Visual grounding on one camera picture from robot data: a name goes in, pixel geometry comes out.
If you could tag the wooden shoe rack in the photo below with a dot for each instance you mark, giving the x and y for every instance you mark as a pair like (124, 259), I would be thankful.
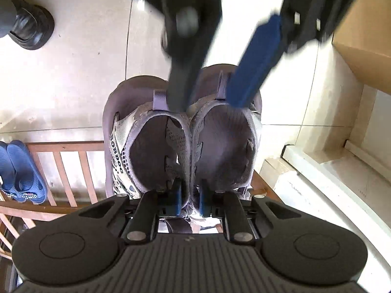
(70, 147)

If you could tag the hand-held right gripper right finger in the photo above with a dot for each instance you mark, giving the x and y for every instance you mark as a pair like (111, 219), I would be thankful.
(204, 200)

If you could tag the brown cardboard box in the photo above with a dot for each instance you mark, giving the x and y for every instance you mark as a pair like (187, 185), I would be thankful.
(366, 36)

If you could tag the person's grey trouser leg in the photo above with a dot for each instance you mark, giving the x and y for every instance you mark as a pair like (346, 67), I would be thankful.
(4, 12)

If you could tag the person's black shoe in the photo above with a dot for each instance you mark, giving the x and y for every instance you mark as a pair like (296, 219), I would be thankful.
(30, 27)

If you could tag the purple mesh sneaker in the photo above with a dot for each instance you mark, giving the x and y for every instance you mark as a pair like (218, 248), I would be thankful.
(146, 146)
(226, 146)

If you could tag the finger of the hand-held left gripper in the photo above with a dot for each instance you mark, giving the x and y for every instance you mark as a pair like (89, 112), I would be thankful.
(253, 67)
(183, 76)

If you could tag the blue slipper car print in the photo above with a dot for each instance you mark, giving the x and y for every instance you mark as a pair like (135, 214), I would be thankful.
(27, 171)
(4, 171)

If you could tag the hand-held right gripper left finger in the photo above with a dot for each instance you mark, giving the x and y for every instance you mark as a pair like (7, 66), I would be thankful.
(178, 197)

